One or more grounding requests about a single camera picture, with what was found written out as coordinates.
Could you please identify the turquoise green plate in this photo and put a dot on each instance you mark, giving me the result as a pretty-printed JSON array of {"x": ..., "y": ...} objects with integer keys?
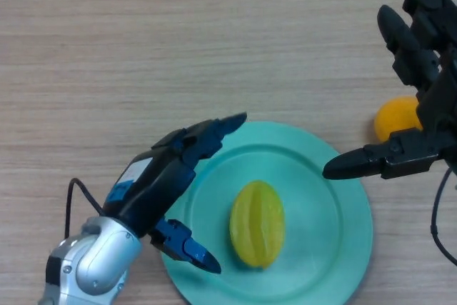
[{"x": 321, "y": 233}]

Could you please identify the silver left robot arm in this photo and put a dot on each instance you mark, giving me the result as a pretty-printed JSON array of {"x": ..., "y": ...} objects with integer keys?
[{"x": 96, "y": 262}]

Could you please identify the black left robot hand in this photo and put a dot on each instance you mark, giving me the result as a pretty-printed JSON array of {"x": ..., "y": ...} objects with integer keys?
[{"x": 153, "y": 190}]

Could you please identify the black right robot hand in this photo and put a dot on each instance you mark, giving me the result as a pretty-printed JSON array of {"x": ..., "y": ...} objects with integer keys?
[{"x": 442, "y": 105}]

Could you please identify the yellow starfruit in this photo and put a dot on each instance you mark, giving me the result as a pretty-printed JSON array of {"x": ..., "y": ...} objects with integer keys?
[{"x": 257, "y": 226}]

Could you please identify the orange round fruit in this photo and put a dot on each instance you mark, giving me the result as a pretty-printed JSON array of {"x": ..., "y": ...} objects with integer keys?
[{"x": 396, "y": 117}]

